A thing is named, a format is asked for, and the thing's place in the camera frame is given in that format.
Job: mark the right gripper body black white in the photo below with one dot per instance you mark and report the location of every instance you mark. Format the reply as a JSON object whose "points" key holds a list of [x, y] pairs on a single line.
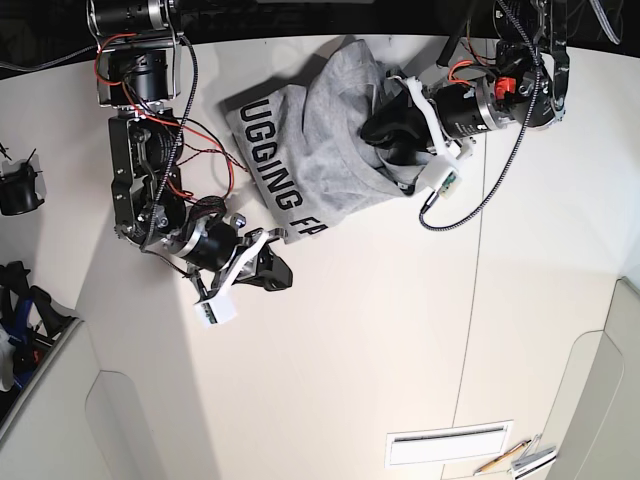
{"points": [[216, 246]]}

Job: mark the grey T-shirt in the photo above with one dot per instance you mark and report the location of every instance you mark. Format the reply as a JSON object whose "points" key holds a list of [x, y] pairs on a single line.
{"points": [[303, 147]]}

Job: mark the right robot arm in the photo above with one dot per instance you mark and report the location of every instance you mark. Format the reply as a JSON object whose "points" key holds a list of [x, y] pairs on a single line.
{"points": [[136, 68]]}

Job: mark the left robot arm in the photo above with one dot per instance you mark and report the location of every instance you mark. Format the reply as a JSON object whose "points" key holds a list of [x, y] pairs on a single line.
{"points": [[525, 81]]}

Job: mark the black and blue tool pile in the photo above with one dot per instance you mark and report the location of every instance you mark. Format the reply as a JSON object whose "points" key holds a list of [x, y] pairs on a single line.
{"points": [[30, 326]]}

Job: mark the black cup-shaped holder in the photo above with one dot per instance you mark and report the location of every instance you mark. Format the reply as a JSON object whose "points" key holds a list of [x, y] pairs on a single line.
{"points": [[22, 187]]}

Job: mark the white rectangular slot plate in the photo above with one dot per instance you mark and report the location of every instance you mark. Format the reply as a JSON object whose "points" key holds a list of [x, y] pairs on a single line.
{"points": [[449, 445]]}

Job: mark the yellow pencil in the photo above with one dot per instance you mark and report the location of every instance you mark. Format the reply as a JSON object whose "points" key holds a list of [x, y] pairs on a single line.
{"points": [[521, 446]]}

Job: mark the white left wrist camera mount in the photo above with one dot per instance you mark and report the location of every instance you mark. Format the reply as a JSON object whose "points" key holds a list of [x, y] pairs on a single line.
{"points": [[442, 172]]}

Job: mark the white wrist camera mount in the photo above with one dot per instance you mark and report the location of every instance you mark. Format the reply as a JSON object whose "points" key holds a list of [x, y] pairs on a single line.
{"points": [[252, 263], [442, 172]]}

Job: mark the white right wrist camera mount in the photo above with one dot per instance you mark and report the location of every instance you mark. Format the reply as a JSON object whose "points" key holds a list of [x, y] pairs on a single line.
{"points": [[252, 263]]}

